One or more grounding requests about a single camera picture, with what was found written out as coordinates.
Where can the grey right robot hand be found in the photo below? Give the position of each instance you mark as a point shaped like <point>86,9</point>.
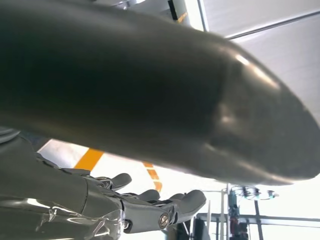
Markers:
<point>124,82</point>

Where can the yellow workbench marking tape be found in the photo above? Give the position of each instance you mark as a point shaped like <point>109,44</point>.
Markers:
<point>88,159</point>

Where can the teal and red machine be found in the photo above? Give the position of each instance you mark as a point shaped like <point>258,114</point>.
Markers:
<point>233,212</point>

